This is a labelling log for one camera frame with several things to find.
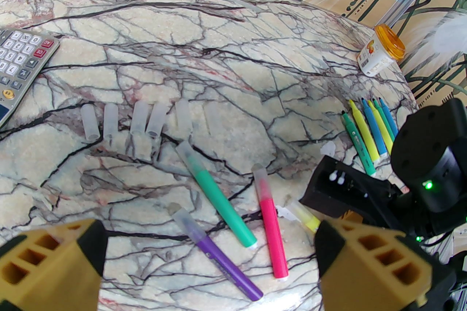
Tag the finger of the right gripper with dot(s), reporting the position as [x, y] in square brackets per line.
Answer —
[335, 189]
[352, 217]

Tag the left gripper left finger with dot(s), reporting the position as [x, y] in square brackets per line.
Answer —
[47, 269]

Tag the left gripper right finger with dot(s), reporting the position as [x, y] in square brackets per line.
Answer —
[372, 273]

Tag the yellow marker pen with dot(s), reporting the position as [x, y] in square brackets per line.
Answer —
[306, 218]
[363, 127]
[383, 130]

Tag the green marker pen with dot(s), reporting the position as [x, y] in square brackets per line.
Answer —
[386, 119]
[359, 145]
[215, 192]

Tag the blue marker pen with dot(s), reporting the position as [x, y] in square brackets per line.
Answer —
[390, 116]
[375, 129]

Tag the pink marker pen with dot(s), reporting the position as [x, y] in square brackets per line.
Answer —
[271, 225]

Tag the clear pen cap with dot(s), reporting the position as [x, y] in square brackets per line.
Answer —
[111, 119]
[90, 121]
[157, 120]
[139, 118]

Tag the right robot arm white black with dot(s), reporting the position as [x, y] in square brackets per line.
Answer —
[460, 240]

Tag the purple marker pen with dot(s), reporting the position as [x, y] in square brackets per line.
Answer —
[219, 258]

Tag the small white plastic piece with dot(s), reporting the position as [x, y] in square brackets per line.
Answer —
[328, 149]

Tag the white jar orange lid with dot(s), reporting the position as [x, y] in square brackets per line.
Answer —
[377, 56]

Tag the grey desk calculator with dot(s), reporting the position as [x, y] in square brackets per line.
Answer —
[22, 61]

